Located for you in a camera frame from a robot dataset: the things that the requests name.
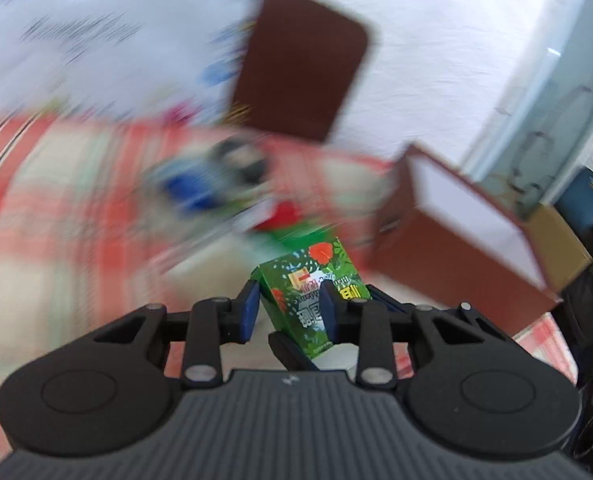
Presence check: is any green printed carton box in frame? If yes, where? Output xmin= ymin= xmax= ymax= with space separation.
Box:
xmin=249 ymin=236 xmax=372 ymax=360

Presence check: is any large plain cardboard box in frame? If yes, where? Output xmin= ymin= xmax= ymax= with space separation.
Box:
xmin=525 ymin=204 xmax=593 ymax=293

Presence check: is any black tape roll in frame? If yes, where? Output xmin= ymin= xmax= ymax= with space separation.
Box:
xmin=210 ymin=139 xmax=271 ymax=187

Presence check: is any brown box lid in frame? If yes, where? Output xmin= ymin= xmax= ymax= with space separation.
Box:
xmin=223 ymin=0 xmax=370 ymax=144

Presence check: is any glass door with cartoon drawing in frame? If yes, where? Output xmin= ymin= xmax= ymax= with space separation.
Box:
xmin=469 ymin=0 xmax=593 ymax=211

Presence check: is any white floral plastic bag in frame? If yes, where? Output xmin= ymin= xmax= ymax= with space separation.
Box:
xmin=0 ymin=0 xmax=260 ymax=128

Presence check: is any red tape roll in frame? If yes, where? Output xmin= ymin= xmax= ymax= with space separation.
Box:
xmin=257 ymin=199 xmax=311 ymax=233

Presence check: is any white door frame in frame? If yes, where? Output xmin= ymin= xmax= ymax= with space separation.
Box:
xmin=456 ymin=0 xmax=593 ymax=176

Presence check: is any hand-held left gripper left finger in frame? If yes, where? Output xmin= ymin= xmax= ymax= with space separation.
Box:
xmin=93 ymin=279 xmax=260 ymax=387

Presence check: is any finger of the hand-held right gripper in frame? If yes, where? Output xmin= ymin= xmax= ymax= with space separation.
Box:
xmin=367 ymin=285 xmax=413 ymax=313
xmin=268 ymin=332 xmax=323 ymax=374

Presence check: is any blue tape roll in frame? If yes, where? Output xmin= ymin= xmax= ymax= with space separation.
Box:
xmin=144 ymin=156 xmax=224 ymax=215

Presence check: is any brown cardboard box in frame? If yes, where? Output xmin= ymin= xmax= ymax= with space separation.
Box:
xmin=365 ymin=142 xmax=563 ymax=337

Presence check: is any red plaid tablecloth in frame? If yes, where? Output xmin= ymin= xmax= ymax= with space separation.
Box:
xmin=0 ymin=110 xmax=579 ymax=441

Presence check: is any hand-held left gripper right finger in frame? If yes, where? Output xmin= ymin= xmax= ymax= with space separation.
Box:
xmin=319 ymin=280 xmax=513 ymax=390

